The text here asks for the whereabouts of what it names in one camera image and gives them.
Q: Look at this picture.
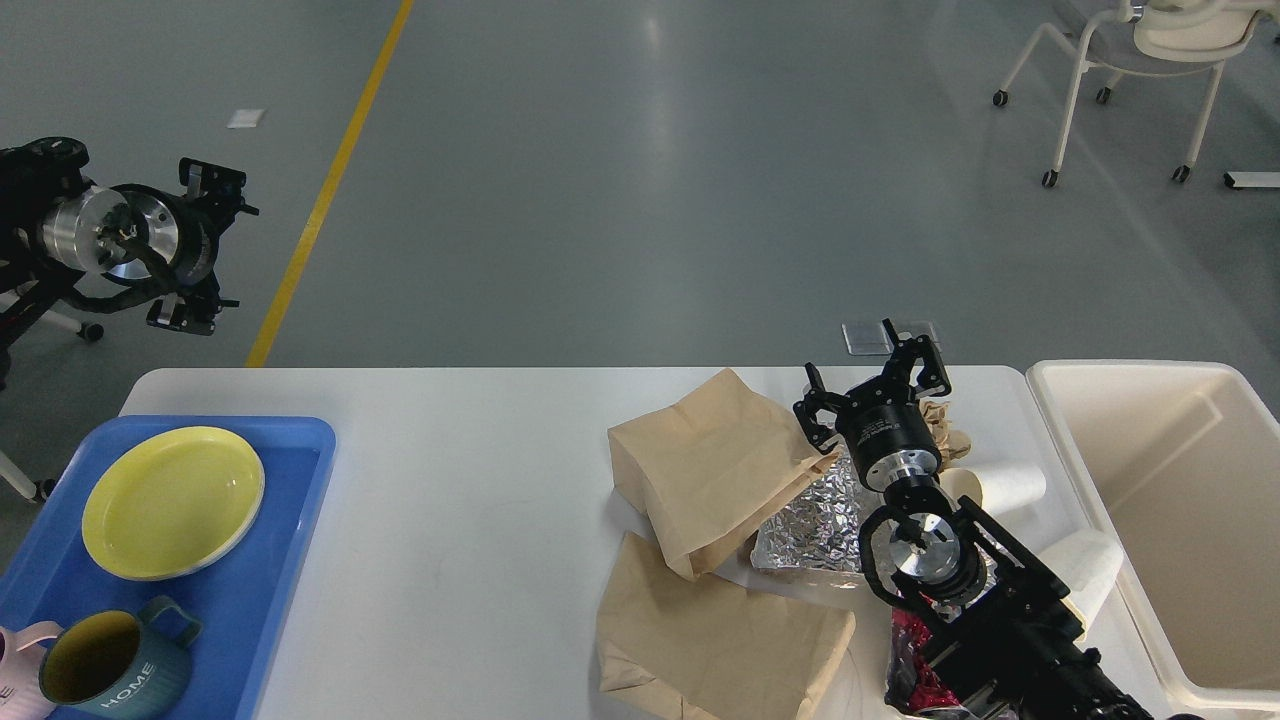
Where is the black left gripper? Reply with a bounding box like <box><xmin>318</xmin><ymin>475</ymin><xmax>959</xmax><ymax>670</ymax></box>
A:
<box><xmin>113</xmin><ymin>158</ymin><xmax>260</xmax><ymax>337</ymax></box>

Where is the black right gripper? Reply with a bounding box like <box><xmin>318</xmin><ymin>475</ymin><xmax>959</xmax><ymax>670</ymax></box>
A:
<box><xmin>794</xmin><ymin>320</ymin><xmax>952</xmax><ymax>495</ymax></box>

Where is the brown paper bag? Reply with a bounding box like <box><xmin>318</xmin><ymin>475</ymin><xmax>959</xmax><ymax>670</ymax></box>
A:
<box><xmin>607</xmin><ymin>368</ymin><xmax>838</xmax><ymax>582</ymax></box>
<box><xmin>596</xmin><ymin>533</ymin><xmax>856</xmax><ymax>719</ymax></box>

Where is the yellow plastic plate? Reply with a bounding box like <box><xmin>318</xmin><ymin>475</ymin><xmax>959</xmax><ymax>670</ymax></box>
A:
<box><xmin>81</xmin><ymin>427</ymin><xmax>266</xmax><ymax>582</ymax></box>

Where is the teal green mug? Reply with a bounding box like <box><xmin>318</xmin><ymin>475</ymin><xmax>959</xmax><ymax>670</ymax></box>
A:
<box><xmin>37</xmin><ymin>596</ymin><xmax>204</xmax><ymax>719</ymax></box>

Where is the pink mug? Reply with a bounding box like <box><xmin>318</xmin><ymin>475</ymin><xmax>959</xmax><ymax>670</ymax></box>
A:
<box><xmin>1</xmin><ymin>621</ymin><xmax>63</xmax><ymax>719</ymax></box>

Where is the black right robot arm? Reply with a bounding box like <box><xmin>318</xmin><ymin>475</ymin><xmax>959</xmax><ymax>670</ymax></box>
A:
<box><xmin>794</xmin><ymin>320</ymin><xmax>1148</xmax><ymax>719</ymax></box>

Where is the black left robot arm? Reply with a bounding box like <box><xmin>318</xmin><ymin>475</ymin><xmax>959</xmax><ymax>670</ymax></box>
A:
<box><xmin>1</xmin><ymin>136</ymin><xmax>259</xmax><ymax>350</ymax></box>

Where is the metal floor socket plate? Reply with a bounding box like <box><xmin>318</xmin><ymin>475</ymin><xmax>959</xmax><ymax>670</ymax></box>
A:
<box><xmin>841</xmin><ymin>322</ymin><xmax>943</xmax><ymax>357</ymax></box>

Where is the crumpled brown paper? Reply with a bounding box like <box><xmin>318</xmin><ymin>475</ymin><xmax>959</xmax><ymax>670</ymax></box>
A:
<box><xmin>918</xmin><ymin>398</ymin><xmax>973</xmax><ymax>470</ymax></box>

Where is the crumpled aluminium foil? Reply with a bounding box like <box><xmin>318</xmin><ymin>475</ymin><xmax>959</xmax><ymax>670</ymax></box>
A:
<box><xmin>750</xmin><ymin>448</ymin><xmax>881</xmax><ymax>588</ymax></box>

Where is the white chair leg with caster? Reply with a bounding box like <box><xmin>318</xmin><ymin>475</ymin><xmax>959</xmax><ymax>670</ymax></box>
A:
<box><xmin>38</xmin><ymin>310</ymin><xmax>105</xmax><ymax>343</ymax></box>

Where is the upper white paper cup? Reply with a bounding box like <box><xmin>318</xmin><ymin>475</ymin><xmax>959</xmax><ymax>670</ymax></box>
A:
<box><xmin>940</xmin><ymin>461</ymin><xmax>1047</xmax><ymax>516</ymax></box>

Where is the white paper cup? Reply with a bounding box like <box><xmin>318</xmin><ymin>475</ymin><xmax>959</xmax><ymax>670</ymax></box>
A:
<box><xmin>940</xmin><ymin>461</ymin><xmax>1047</xmax><ymax>516</ymax></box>
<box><xmin>1037</xmin><ymin>528</ymin><xmax>1125</xmax><ymax>644</ymax></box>

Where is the lower white paper cup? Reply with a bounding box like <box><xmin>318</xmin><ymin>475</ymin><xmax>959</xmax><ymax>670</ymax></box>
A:
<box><xmin>1037</xmin><ymin>528</ymin><xmax>1125</xmax><ymax>644</ymax></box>

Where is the red foil snack wrapper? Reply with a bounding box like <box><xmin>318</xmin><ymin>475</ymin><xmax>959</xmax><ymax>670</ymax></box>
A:
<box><xmin>884</xmin><ymin>609</ymin><xmax>966</xmax><ymax>719</ymax></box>

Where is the pink plate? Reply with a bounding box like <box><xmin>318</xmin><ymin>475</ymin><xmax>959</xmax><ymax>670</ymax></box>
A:
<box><xmin>81</xmin><ymin>468</ymin><xmax>266</xmax><ymax>582</ymax></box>

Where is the beige plastic bin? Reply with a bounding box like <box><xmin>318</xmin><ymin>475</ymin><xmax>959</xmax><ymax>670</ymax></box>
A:
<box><xmin>1027</xmin><ymin>360</ymin><xmax>1279</xmax><ymax>719</ymax></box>

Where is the white bar on floor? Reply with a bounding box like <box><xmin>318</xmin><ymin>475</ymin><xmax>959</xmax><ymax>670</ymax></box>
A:
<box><xmin>1222</xmin><ymin>170</ymin><xmax>1280</xmax><ymax>190</ymax></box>

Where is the white rolling chair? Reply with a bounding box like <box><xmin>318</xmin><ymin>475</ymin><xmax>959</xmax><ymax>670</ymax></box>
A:
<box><xmin>992</xmin><ymin>1</ymin><xmax>1277</xmax><ymax>188</ymax></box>

